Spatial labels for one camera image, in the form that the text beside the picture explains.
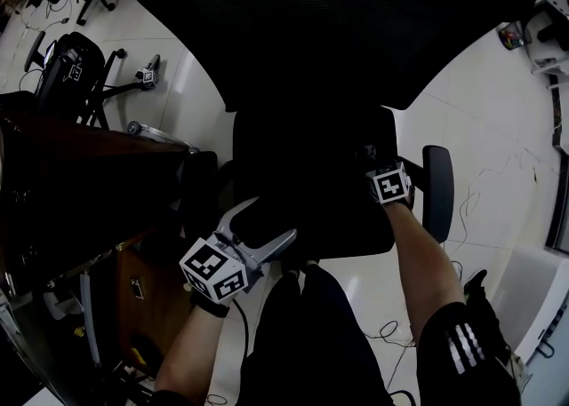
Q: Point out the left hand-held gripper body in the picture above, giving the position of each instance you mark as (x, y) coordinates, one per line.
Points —
(212, 271)

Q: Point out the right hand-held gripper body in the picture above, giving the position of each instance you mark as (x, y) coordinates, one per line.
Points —
(391, 184)

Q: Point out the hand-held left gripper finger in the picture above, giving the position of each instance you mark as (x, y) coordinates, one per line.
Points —
(275, 246)
(231, 217)

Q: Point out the person's left forearm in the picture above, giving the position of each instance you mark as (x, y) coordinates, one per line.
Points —
(191, 351)

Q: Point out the person's right forearm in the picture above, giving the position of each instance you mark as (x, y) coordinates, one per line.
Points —
(422, 262)

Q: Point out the black chair armrest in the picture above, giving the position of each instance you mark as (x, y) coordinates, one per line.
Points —
(438, 195)
(200, 191)

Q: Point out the brown wooden cabinet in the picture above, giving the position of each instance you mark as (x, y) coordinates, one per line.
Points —
(155, 302)

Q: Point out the person's black trousers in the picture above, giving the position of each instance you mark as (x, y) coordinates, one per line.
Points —
(311, 342)

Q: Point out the metal trolley with wheel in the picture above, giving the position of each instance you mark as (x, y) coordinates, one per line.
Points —
(160, 133)

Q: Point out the person's black shoe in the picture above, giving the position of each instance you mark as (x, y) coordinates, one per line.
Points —
(476, 282)

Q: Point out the dark wooden desk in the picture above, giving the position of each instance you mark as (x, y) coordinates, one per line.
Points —
(80, 182)

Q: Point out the grey spare gripper device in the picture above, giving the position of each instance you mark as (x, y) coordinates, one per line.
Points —
(149, 73)

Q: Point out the person's black striped sleeve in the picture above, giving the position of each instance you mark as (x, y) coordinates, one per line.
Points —
(462, 351)

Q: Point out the white plastic box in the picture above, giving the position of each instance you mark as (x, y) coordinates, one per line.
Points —
(533, 297)

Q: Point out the small colourful object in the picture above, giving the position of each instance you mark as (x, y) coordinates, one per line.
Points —
(511, 37)

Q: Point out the black device with printed tag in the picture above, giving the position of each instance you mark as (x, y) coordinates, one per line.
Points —
(64, 67)

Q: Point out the white equipment stand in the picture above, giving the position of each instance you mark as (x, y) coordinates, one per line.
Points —
(551, 26)

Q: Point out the black wall strip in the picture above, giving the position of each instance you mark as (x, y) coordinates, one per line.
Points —
(559, 173)

